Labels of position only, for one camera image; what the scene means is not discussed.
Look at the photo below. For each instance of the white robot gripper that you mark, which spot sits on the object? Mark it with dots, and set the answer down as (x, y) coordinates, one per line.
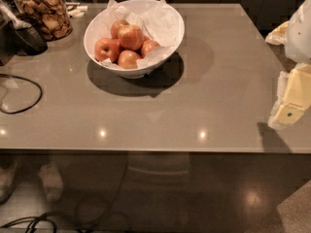
(299, 36)

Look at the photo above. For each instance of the right red apple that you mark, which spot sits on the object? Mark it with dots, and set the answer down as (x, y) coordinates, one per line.
(148, 46)

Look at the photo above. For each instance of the front red apple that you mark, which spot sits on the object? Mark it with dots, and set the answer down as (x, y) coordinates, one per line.
(128, 59)

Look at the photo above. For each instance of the back red apple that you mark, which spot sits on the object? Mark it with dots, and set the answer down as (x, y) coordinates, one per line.
(116, 26)

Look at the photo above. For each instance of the left red apple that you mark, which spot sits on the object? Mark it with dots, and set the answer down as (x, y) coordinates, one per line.
(106, 48)

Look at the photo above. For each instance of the white ceramic bowl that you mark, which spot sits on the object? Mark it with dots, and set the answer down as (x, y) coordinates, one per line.
(129, 73)

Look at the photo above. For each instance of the white crumpled paper liner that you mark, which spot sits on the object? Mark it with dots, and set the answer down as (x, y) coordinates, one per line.
(158, 23)

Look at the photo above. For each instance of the small white packets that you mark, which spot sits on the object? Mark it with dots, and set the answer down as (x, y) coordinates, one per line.
(76, 11)

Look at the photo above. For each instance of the glass jar of dried chips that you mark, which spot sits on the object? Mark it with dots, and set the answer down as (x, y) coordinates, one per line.
(51, 16)

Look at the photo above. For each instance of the black appliance with silver handle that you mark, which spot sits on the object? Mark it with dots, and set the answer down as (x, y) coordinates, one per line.
(13, 41)

